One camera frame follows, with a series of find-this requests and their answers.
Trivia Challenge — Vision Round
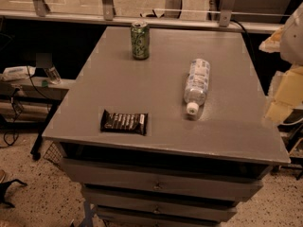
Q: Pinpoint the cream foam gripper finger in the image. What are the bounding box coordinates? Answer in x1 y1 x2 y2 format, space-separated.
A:
258 26 283 53
265 65 303 124

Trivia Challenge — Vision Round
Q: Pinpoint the low side table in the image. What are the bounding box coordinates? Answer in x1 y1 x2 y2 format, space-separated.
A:
0 77 76 161

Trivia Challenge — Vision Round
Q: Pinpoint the metal window railing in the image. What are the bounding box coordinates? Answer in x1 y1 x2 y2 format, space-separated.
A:
0 0 303 35

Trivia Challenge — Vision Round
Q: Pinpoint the white wipes packet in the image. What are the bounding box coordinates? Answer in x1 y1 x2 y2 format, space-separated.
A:
1 65 36 81

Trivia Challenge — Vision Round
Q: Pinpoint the green soda can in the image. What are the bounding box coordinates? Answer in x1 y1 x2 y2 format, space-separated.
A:
131 21 150 60

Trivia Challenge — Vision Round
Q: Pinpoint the grey drawer cabinet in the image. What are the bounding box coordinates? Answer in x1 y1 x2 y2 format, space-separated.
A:
45 26 289 227

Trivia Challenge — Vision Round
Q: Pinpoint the black cable on floor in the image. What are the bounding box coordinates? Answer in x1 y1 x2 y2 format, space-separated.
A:
2 66 48 148

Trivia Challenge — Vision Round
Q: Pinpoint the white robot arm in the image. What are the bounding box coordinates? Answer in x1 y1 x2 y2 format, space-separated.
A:
258 3 303 124

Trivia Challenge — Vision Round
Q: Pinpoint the black rxbar chocolate bar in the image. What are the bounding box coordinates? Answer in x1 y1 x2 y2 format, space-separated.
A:
100 110 149 135

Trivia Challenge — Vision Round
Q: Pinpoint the black object on floor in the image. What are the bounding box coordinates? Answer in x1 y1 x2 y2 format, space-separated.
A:
0 178 28 208

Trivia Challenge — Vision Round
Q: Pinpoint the small clear glass jar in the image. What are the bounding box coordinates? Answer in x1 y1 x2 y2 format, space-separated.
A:
45 66 62 84

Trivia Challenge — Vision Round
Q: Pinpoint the clear plastic water bottle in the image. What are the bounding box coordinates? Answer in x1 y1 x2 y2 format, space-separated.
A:
184 59 210 115

